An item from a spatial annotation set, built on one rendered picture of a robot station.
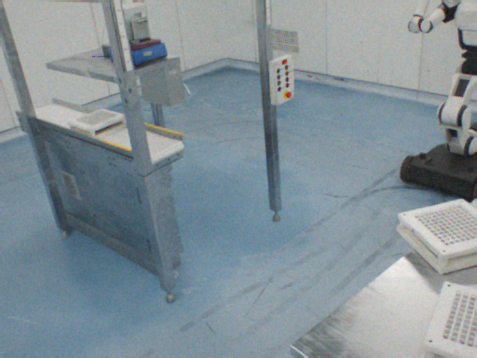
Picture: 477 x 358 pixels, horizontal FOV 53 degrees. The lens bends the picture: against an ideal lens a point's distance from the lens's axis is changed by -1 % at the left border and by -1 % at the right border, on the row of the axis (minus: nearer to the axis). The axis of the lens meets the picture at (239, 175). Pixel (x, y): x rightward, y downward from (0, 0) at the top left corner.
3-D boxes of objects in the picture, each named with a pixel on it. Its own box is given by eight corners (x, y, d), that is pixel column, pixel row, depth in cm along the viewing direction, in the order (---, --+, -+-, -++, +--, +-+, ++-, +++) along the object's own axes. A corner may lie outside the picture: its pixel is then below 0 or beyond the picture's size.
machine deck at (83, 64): (181, 63, 237) (179, 55, 235) (117, 86, 213) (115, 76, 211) (107, 52, 275) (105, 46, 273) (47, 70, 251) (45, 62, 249)
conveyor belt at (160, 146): (184, 150, 256) (183, 142, 253) (147, 169, 240) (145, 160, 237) (53, 109, 338) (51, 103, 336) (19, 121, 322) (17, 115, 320)
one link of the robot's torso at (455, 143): (453, 139, 360) (442, 97, 326) (481, 144, 346) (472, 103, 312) (443, 155, 356) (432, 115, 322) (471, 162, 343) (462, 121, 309)
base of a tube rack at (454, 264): (511, 255, 146) (512, 249, 145) (440, 274, 141) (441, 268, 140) (459, 215, 167) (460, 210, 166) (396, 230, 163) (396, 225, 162)
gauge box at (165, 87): (186, 101, 246) (181, 61, 237) (170, 107, 239) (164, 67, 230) (157, 94, 259) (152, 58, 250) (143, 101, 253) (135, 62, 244)
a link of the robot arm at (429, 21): (411, 39, 323) (433, 20, 327) (426, 39, 312) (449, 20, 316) (405, 23, 318) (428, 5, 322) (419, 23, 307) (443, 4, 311)
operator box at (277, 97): (294, 97, 297) (293, 55, 285) (278, 105, 286) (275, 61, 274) (286, 96, 301) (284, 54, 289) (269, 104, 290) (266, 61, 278)
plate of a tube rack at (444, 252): (514, 242, 144) (515, 236, 143) (442, 261, 139) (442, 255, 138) (461, 203, 165) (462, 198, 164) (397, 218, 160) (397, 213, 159)
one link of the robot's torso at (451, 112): (439, 125, 332) (466, 66, 336) (465, 130, 320) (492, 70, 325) (433, 115, 320) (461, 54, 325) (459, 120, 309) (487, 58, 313)
